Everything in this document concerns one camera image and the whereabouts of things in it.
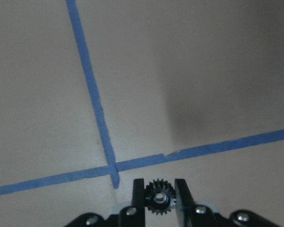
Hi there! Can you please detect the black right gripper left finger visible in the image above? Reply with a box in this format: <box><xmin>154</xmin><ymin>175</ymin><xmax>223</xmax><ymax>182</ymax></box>
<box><xmin>118</xmin><ymin>178</ymin><xmax>146</xmax><ymax>227</ymax></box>

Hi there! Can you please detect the small black bearing gear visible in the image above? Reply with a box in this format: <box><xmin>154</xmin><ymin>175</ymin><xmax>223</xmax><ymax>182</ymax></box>
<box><xmin>144</xmin><ymin>179</ymin><xmax>177</xmax><ymax>215</ymax></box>

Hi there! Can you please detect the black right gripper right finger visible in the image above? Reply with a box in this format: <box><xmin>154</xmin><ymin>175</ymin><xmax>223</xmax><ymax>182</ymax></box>
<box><xmin>175</xmin><ymin>179</ymin><xmax>215</xmax><ymax>227</ymax></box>

